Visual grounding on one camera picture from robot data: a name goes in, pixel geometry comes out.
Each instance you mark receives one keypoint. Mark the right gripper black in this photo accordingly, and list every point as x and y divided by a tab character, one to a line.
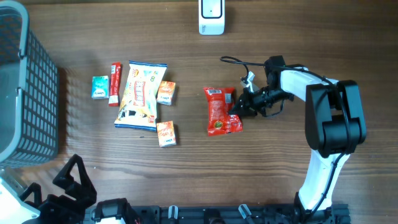
249	107

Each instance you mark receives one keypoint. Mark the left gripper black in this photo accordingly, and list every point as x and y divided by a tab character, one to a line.
84	192

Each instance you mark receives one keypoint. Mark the red snack packet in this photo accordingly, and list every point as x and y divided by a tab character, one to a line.
220	101

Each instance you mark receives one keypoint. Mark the dark grey plastic basket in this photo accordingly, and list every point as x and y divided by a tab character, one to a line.
30	87

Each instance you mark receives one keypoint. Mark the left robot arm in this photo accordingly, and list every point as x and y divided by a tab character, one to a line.
22	203

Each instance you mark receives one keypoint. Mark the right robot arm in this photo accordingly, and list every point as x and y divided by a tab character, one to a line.
334	126

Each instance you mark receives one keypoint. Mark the white barcode scanner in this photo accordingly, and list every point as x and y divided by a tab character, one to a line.
211	17

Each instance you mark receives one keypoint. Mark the small orange box upper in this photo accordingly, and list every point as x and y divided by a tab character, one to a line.
166	92

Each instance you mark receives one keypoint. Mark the small orange box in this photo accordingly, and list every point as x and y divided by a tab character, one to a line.
166	134
166	92

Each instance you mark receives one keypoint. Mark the small orange box lower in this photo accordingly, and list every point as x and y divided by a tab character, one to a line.
166	134

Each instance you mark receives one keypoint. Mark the red stick packet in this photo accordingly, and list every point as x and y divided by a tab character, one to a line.
115	84

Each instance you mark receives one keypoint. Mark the large yellow snack bag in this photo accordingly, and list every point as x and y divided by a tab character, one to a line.
138	107

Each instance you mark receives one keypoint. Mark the small teal box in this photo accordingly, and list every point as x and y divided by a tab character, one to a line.
100	87

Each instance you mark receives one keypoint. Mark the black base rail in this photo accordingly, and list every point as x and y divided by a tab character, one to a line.
276	213

